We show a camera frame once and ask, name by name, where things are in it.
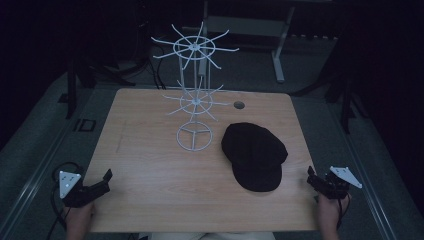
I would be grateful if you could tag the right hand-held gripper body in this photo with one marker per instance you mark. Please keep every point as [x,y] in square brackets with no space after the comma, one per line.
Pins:
[335,186]

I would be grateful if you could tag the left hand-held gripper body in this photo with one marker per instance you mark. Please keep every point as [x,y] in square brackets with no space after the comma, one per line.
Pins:
[75,195]

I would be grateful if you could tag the person's left hand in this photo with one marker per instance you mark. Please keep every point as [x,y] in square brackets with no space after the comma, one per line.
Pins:
[79,221]

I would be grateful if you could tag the person's right hand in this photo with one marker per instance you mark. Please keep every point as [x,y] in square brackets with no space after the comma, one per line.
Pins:
[328,215]

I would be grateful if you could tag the black cap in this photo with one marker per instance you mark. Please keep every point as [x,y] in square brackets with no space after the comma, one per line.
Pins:
[255,156]

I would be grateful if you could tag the black metal stand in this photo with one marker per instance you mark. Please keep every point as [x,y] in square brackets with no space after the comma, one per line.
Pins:
[346,106]
[71,93]

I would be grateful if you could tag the grey table grommet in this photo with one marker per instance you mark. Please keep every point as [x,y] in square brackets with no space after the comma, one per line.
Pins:
[239,105]

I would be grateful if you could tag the black floor socket frame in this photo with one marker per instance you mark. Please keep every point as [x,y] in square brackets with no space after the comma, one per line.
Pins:
[85,125]

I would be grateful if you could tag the white desk frame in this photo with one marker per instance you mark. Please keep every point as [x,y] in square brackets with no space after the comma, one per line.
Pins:
[278,50]

